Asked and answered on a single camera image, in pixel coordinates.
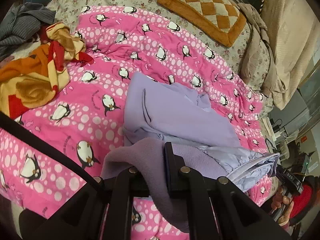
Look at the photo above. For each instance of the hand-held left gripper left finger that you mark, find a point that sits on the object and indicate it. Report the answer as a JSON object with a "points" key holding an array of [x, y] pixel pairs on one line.
{"points": [[125, 180]]}

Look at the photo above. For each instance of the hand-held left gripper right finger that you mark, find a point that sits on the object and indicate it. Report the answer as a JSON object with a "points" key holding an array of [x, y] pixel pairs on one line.
{"points": [[172, 171]]}

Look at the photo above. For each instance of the lilac puffer jacket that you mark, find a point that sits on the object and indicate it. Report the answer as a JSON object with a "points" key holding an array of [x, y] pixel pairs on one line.
{"points": [[180, 112]]}

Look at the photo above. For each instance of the person's right forearm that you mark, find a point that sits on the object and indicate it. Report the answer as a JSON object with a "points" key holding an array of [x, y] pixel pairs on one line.
{"points": [[301, 201]]}

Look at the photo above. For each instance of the person's right hand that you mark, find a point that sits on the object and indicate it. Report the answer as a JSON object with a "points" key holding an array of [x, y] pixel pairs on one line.
{"points": [[282, 203]]}

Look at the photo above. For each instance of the white power strip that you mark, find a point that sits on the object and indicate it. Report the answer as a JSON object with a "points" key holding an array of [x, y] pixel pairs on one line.
{"points": [[271, 128]]}

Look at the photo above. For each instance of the pink penguin print blanket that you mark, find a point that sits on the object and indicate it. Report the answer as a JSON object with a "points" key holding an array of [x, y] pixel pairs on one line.
{"points": [[100, 62]]}

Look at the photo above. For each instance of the orange red fleece blanket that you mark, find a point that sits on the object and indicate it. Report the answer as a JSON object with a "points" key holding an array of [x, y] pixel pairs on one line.
{"points": [[32, 90]]}

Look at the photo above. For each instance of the khaki jacket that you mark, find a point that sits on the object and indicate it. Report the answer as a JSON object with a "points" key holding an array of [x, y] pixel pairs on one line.
{"points": [[255, 55]]}

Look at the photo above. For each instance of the cream textured blanket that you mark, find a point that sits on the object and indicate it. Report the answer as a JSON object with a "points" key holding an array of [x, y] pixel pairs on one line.
{"points": [[287, 30]]}

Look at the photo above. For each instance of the orange checkered cushion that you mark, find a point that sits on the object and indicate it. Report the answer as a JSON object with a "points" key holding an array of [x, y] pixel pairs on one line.
{"points": [[207, 2]]}

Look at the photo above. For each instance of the grey striped garment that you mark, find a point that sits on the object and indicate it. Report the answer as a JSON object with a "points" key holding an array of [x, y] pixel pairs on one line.
{"points": [[20, 22]]}

